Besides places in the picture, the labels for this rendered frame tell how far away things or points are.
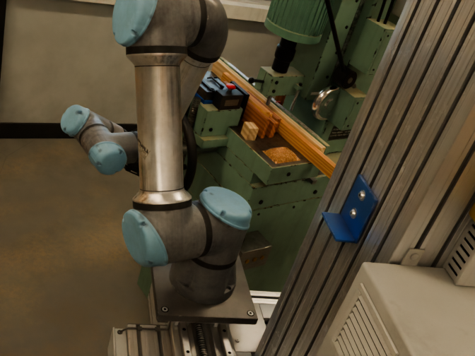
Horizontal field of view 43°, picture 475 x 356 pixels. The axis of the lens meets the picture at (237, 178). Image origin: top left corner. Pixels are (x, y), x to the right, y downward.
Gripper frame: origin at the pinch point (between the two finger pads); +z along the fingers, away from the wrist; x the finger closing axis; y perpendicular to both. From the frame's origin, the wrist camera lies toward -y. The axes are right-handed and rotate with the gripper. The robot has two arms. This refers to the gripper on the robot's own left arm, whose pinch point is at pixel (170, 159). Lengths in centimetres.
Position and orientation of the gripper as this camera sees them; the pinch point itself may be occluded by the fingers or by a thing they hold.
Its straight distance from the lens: 169.2
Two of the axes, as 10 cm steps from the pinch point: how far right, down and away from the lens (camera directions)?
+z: 5.5, 3.0, 7.8
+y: -6.5, 7.4, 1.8
